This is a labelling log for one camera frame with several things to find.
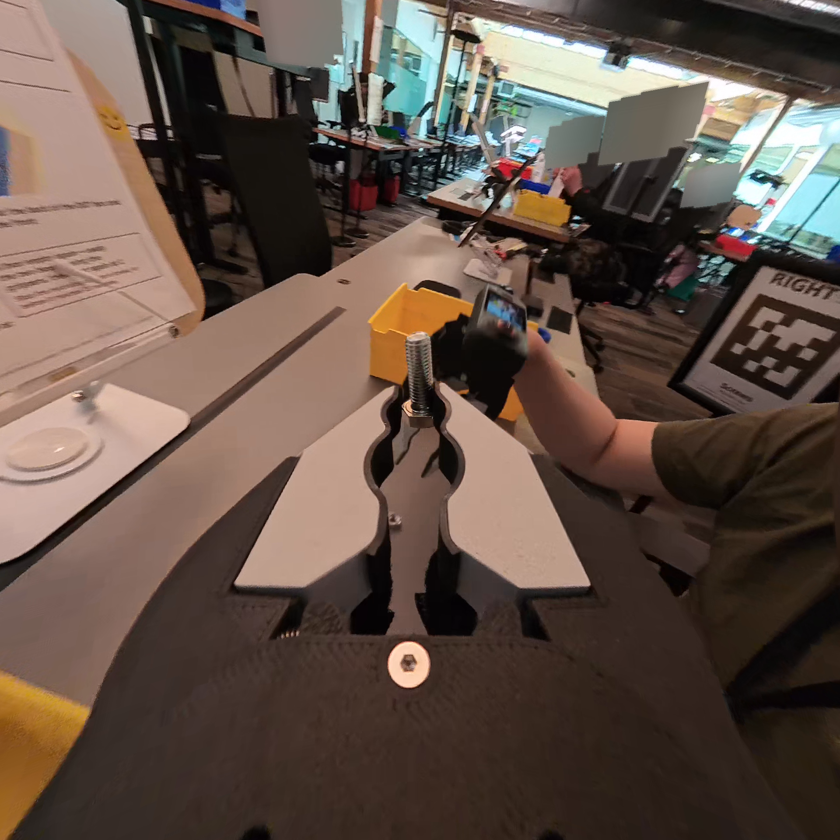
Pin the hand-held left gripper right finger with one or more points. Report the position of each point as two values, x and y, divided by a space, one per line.
512 525

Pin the row of office desks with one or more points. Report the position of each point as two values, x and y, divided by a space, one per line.
367 141

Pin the blue plastic bin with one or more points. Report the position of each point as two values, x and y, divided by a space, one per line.
229 6

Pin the wooden sign board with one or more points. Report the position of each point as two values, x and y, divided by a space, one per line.
157 249

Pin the steel hex bolt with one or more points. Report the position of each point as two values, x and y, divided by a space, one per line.
417 367

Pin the yellow smiley sticker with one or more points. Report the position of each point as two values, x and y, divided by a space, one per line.
111 121

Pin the yellow divided plastic bin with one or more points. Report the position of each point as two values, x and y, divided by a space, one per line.
33 754

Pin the grey work table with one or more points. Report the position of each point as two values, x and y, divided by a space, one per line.
472 203

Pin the black framed marker sign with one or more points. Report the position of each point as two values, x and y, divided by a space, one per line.
774 341

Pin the wooden standing desk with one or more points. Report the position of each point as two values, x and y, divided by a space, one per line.
216 16

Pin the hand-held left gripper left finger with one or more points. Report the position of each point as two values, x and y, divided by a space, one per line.
315 525

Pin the red plastic bin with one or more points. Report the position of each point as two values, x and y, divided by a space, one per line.
363 195
391 190

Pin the yellow storage bin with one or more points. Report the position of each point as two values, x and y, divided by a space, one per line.
541 210

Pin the printed instruction sheet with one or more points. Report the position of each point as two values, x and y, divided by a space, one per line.
65 197

